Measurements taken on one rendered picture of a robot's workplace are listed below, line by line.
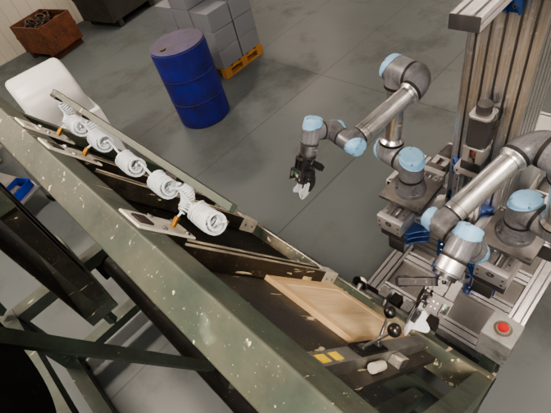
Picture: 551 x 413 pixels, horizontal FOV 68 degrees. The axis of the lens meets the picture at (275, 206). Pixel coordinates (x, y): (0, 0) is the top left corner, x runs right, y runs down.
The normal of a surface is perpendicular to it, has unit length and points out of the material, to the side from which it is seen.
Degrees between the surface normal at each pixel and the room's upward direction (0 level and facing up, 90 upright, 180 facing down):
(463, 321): 0
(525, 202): 8
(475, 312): 0
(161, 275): 32
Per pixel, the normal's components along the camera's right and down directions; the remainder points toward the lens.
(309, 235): -0.22, -0.65
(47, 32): 0.85, 0.24
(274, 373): -0.54, -0.22
